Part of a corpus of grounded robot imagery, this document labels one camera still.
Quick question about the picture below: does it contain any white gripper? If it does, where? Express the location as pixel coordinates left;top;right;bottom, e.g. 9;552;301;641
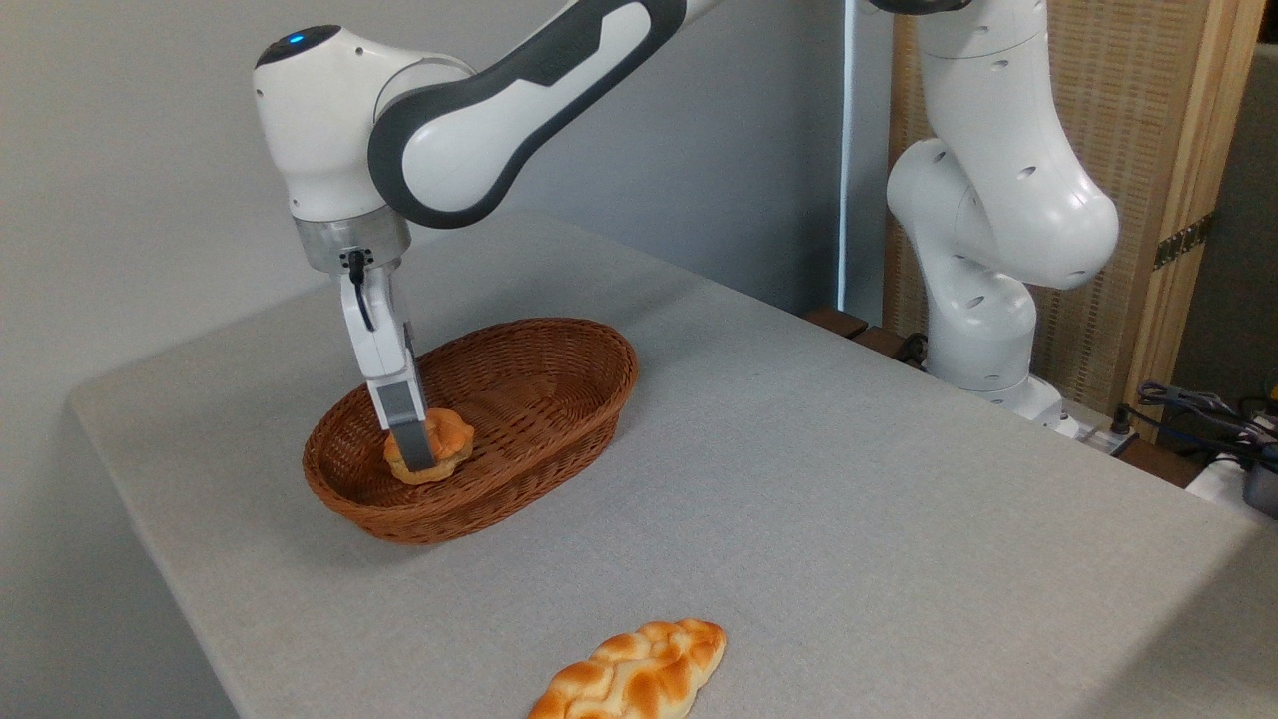
338;260;438;473

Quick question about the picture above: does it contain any round orange bread bun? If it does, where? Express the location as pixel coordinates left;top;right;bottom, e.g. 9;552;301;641
383;407;476;486

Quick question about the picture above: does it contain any braided golden bread loaf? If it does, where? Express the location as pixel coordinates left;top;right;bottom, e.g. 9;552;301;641
528;618;727;719

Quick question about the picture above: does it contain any brown wicker oval basket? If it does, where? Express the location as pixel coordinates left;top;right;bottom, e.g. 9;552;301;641
303;318;640;545

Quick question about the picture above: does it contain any brass screen hinge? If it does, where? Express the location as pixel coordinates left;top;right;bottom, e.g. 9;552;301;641
1153;213;1214;271

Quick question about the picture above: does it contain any white object beside box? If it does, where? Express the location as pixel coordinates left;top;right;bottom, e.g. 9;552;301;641
1186;452;1249;505

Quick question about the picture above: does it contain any grey box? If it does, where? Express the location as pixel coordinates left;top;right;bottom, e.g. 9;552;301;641
1243;461;1278;518

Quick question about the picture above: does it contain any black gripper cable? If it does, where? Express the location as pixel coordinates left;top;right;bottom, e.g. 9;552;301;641
345;250;376;333

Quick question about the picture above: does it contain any bundle of dark cables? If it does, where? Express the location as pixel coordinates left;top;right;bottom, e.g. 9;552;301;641
1113;379;1278;470

